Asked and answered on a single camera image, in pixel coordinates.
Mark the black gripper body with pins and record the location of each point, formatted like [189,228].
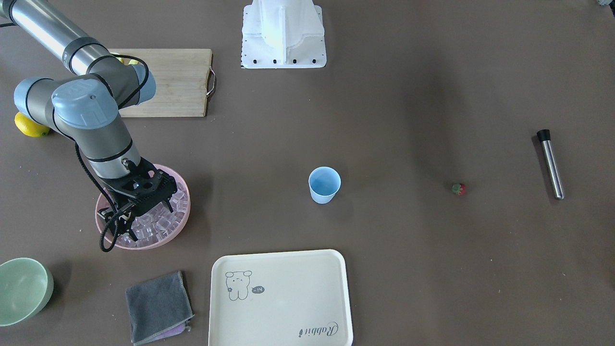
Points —
[168,184]

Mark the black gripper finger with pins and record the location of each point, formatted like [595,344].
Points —
[169,204]
[124,222]

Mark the light blue plastic cup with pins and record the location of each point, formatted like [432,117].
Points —
[324,182]

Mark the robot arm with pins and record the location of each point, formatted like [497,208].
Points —
[86,108]

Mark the pink bowl of ice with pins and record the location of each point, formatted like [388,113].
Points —
[159,226]

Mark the grey folded cloth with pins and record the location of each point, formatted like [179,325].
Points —
[158,308]

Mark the yellow lemon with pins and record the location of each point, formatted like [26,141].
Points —
[29,127]

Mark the wooden cutting board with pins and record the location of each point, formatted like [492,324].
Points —
[183,78]

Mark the cream rabbit tray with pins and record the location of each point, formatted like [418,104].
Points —
[295,298]

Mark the red strawberry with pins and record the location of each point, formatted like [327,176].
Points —
[459,189]

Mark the steel muddler black tip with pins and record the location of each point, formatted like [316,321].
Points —
[544,138]

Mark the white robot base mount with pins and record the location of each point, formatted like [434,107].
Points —
[283,34]

